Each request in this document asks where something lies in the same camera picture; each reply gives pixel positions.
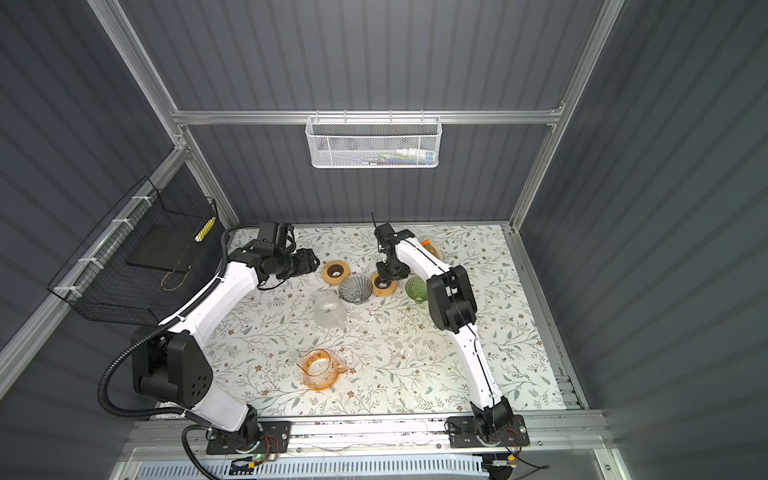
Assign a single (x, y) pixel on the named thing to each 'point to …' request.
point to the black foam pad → (171, 245)
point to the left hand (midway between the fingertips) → (311, 263)
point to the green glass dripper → (416, 288)
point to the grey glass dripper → (356, 289)
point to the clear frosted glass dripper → (330, 310)
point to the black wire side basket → (97, 281)
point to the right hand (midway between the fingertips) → (392, 280)
